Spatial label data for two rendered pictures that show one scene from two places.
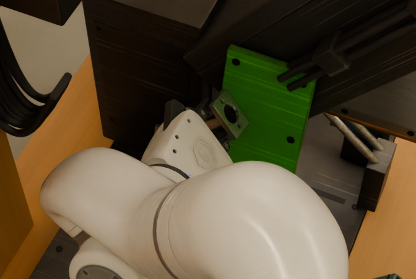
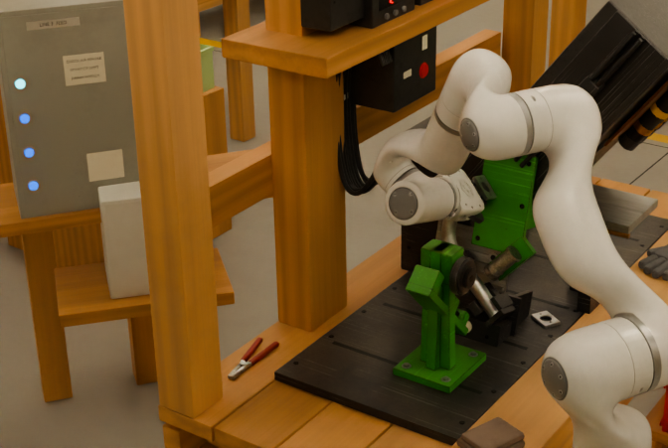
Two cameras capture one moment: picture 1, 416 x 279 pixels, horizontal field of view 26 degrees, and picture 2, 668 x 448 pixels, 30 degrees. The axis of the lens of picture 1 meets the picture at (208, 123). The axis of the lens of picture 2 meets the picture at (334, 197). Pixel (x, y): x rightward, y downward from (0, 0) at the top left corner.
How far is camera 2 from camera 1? 169 cm
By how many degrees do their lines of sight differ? 30
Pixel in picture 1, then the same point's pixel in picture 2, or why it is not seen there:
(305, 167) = (543, 292)
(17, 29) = not seen: hidden behind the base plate
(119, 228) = (417, 142)
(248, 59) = not seen: hidden behind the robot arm
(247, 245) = (470, 61)
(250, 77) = (498, 164)
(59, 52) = not seen: hidden behind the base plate
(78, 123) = (383, 266)
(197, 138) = (462, 180)
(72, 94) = (381, 254)
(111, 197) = (415, 135)
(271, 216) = (481, 52)
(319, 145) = (555, 283)
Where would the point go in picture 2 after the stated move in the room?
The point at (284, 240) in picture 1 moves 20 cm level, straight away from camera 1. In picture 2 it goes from (484, 57) to (513, 23)
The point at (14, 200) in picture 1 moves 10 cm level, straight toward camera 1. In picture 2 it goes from (340, 266) to (350, 288)
